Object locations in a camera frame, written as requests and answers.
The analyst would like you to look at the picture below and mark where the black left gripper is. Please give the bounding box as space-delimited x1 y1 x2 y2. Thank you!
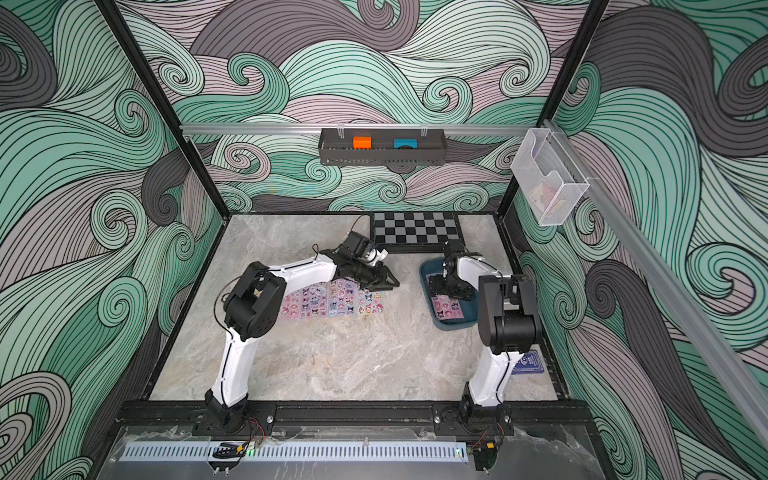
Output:
349 261 401 293

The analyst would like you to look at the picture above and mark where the pink sticker sheet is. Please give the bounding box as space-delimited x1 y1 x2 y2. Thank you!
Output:
279 290 306 320
327 279 359 317
356 290 384 316
299 282 330 318

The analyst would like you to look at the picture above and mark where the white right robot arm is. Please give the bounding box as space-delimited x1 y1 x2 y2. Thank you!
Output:
428 240 540 420

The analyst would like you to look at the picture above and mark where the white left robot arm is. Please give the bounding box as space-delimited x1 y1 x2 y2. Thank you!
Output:
205 231 399 432

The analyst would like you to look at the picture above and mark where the teal plastic storage box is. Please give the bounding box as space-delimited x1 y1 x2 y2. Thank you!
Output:
419 258 478 331

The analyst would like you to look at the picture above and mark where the sticker sheet stack in box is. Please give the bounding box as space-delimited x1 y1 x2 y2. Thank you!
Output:
431 295 464 322

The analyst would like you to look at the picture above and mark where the black and grey chessboard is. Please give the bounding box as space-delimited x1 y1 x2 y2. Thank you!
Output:
370 212 464 254

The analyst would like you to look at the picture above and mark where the blue card deck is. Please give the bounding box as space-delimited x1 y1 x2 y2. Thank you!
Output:
513 350 545 375

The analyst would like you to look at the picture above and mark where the teal block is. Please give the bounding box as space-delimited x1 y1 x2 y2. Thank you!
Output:
393 139 418 150

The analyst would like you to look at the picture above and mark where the orange block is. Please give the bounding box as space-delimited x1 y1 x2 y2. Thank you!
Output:
352 136 373 150

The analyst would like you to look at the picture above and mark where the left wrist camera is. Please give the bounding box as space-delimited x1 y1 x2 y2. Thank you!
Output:
363 246 388 266

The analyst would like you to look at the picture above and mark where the clear plastic wall holder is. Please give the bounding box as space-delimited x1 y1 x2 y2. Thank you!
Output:
511 128 589 226

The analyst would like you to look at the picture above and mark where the black wall-mounted tray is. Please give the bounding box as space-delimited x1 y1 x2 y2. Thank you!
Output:
318 129 448 168

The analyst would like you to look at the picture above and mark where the aluminium rail back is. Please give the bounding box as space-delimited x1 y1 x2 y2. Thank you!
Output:
180 122 532 137

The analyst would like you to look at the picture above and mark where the aluminium rail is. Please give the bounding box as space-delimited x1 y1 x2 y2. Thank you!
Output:
542 120 767 446
180 122 532 137

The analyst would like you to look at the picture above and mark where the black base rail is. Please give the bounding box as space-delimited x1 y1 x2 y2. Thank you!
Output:
115 400 593 439

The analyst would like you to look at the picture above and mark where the white perforated cable duct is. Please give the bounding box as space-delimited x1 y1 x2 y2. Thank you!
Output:
118 440 469 463

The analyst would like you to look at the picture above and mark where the aluminium rail right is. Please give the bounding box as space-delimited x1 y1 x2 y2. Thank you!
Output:
542 120 767 446

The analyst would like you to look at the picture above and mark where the black corner frame post right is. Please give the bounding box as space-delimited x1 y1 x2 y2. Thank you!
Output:
496 0 612 216

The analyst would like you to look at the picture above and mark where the black corner frame post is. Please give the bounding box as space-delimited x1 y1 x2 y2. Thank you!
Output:
95 0 231 223
496 0 612 216

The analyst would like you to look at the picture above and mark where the black corner frame post left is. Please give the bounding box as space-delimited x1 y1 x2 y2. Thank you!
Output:
95 0 231 223

